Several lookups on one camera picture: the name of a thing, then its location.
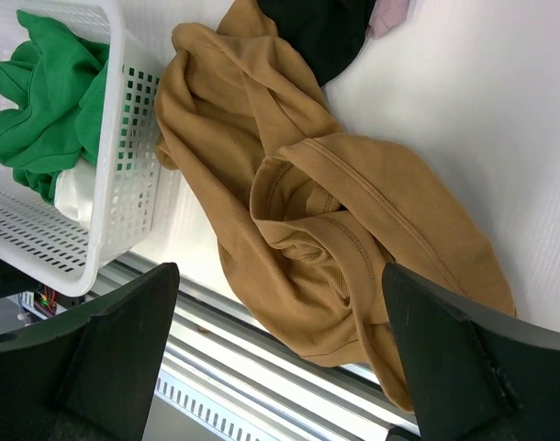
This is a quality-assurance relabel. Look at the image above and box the white plastic basket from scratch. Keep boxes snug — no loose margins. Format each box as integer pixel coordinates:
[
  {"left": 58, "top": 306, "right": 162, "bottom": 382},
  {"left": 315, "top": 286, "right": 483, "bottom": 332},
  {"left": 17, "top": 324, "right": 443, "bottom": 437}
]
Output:
[{"left": 0, "top": 1, "right": 163, "bottom": 297}]

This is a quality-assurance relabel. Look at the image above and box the black tank top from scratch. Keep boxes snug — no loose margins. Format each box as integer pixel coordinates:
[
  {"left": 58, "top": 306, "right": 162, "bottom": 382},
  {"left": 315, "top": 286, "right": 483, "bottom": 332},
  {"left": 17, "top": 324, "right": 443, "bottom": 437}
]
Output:
[{"left": 258, "top": 0, "right": 375, "bottom": 86}]

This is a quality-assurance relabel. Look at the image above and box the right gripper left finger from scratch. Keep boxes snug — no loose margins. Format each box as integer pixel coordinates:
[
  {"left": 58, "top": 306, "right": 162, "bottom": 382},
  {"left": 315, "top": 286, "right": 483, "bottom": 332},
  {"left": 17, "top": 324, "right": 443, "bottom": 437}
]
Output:
[{"left": 0, "top": 263, "right": 179, "bottom": 440}]

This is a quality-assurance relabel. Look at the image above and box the brown tank top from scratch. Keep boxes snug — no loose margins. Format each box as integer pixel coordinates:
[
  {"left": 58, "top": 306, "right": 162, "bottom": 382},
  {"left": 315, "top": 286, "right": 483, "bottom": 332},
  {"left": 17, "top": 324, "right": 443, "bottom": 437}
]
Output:
[{"left": 154, "top": 1, "right": 516, "bottom": 411}]

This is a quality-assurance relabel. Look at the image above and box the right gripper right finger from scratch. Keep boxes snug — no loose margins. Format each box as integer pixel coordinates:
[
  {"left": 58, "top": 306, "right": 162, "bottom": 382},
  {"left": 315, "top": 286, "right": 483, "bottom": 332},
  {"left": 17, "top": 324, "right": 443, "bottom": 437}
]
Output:
[{"left": 382, "top": 264, "right": 560, "bottom": 440}]

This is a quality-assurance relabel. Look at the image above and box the white tank top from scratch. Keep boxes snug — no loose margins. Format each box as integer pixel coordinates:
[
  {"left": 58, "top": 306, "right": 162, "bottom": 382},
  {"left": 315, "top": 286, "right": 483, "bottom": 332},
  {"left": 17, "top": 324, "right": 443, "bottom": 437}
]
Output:
[{"left": 53, "top": 158, "right": 95, "bottom": 230}]

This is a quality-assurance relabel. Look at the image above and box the aluminium mounting rail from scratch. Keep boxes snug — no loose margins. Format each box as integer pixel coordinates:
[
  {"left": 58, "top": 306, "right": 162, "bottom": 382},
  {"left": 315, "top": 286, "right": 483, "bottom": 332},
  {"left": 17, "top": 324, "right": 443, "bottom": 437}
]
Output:
[{"left": 86, "top": 254, "right": 423, "bottom": 441}]

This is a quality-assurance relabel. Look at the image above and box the pink tank top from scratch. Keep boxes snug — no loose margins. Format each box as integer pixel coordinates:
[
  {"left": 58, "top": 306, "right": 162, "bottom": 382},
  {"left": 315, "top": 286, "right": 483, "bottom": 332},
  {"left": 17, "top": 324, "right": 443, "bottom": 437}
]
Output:
[{"left": 369, "top": 0, "right": 410, "bottom": 39}]

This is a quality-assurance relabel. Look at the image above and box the white slotted cable duct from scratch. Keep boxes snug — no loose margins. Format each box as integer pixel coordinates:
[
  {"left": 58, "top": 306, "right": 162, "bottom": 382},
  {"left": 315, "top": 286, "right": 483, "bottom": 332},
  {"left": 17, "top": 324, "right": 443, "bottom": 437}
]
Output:
[{"left": 17, "top": 288, "right": 253, "bottom": 441}]

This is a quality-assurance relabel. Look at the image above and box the green tank top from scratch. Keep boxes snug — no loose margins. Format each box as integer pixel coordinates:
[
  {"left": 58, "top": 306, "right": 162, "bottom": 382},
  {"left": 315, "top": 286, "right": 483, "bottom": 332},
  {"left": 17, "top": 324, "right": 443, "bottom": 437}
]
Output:
[{"left": 0, "top": 10, "right": 109, "bottom": 203}]

